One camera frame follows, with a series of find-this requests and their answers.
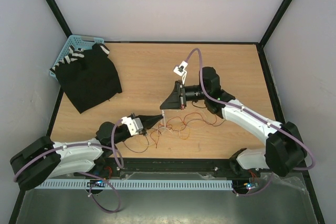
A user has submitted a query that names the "blue plastic basket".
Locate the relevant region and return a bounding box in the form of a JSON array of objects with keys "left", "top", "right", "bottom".
[{"left": 54, "top": 35, "right": 104, "bottom": 65}]

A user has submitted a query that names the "white zip tie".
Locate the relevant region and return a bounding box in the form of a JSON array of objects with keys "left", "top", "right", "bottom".
[{"left": 161, "top": 110, "right": 166, "bottom": 128}]

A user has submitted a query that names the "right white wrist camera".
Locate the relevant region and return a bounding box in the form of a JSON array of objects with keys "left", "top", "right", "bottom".
[{"left": 173, "top": 61, "right": 188, "bottom": 85}]

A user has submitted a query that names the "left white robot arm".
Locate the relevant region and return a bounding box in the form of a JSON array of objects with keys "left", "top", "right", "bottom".
[{"left": 10, "top": 114, "right": 163, "bottom": 190}]

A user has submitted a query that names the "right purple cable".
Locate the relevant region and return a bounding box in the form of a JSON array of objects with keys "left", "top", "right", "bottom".
[{"left": 183, "top": 48, "right": 316, "bottom": 197}]

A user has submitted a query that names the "striped black white cloth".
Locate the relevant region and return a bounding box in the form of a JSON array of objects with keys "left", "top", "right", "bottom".
[{"left": 49, "top": 44, "right": 110, "bottom": 74}]

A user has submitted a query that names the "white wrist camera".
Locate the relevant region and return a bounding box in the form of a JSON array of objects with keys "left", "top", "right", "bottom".
[
  {"left": 173, "top": 61, "right": 188, "bottom": 85},
  {"left": 121, "top": 116, "right": 144, "bottom": 136}
]

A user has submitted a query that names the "red wire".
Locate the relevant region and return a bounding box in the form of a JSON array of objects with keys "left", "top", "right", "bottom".
[{"left": 149, "top": 112, "right": 226, "bottom": 148}]

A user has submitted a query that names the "dark purple wire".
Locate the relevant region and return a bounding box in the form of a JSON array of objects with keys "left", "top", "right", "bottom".
[{"left": 123, "top": 119, "right": 211, "bottom": 154}]

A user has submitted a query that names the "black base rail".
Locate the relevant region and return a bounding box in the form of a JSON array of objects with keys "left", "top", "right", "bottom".
[{"left": 88, "top": 157, "right": 260, "bottom": 179}]

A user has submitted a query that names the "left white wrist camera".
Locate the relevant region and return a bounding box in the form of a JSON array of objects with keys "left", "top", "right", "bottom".
[{"left": 121, "top": 116, "right": 144, "bottom": 136}]

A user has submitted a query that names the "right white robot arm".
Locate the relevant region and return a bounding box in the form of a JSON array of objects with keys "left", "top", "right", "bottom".
[{"left": 160, "top": 66, "right": 307, "bottom": 177}]

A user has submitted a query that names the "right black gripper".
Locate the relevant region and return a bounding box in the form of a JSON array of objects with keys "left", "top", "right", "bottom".
[{"left": 160, "top": 79, "right": 209, "bottom": 109}]

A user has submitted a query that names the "white wire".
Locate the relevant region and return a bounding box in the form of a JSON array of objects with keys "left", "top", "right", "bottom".
[{"left": 153, "top": 118, "right": 184, "bottom": 137}]

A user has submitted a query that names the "orange yellow wire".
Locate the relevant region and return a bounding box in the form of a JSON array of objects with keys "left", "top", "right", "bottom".
[{"left": 141, "top": 125, "right": 191, "bottom": 147}]

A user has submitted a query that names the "light blue cable duct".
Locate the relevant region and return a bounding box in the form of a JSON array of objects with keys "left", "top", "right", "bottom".
[{"left": 36, "top": 179, "right": 232, "bottom": 191}]

